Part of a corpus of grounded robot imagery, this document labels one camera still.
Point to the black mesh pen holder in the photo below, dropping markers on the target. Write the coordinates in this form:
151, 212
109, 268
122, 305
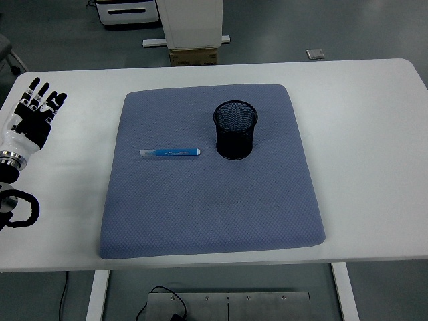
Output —
234, 143

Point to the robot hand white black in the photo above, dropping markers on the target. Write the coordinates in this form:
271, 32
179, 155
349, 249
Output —
23, 138

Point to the grey office chair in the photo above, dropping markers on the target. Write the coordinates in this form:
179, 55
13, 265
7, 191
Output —
4, 45

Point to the white cabinet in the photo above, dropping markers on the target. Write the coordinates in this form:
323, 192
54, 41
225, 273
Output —
190, 23

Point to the blue marker pen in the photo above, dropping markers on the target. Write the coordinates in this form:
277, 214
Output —
174, 152

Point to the white table leg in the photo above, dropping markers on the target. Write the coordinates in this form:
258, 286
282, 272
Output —
346, 294
97, 297

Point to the blue textured mat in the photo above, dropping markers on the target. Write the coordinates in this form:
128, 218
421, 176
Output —
207, 207

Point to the white base bar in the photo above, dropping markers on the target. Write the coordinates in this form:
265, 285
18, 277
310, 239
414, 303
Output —
154, 42

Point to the grey metal plate with screws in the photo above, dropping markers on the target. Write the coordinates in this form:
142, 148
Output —
267, 306

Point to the cardboard box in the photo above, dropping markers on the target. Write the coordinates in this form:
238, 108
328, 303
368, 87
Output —
194, 57

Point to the small grey floor plate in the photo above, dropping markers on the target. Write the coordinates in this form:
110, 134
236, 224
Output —
315, 53

